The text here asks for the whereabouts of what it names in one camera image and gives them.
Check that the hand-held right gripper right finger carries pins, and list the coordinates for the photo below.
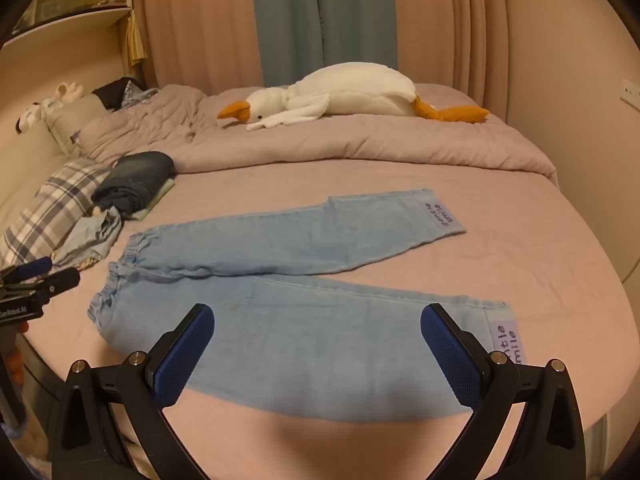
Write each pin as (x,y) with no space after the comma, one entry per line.
(447,355)

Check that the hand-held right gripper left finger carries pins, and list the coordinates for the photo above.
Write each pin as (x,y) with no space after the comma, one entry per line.
(185,355)

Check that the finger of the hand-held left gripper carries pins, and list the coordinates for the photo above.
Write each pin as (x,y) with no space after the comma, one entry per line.
(31,266)
(60,280)

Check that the light blue denim pants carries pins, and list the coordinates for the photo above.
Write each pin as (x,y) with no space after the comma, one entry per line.
(300,340)

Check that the crumpled light blue clothes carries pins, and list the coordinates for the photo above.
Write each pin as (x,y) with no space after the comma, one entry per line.
(95,235)

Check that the plaid pillow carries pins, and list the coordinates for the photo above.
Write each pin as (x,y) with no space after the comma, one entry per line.
(55,200)

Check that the light green folded cloth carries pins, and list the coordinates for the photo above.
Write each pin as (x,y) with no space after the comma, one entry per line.
(162,191)

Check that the dark folded jeans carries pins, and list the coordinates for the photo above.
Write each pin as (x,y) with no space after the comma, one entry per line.
(140,170)

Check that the white plush dog toy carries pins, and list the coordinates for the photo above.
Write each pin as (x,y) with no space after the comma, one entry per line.
(30,114)

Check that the beige pillow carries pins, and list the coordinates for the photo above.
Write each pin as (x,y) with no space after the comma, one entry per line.
(75,120)

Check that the cream plush toy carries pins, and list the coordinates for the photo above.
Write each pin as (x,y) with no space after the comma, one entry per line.
(67,91)

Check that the black garment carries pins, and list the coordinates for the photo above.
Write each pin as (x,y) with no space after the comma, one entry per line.
(112,92)

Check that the checked shirt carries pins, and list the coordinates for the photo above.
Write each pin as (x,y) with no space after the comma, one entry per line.
(139,96)

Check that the pink quilted duvet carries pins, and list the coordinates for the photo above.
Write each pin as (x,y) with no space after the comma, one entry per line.
(350,140)

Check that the yellow hanging cloth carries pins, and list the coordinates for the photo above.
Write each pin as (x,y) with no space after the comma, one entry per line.
(135,40)

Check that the wooden shelf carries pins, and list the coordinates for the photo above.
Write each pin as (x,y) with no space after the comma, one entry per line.
(70,20)

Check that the white goose plush toy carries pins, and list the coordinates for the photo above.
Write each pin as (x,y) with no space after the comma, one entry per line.
(360,90)

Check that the pink curtain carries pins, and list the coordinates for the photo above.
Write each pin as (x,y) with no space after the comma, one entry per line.
(200,20)
(450,20)

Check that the teal curtain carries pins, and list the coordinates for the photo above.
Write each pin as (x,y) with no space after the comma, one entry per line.
(325,15)

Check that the white wall outlet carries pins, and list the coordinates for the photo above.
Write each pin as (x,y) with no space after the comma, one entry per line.
(631,90)

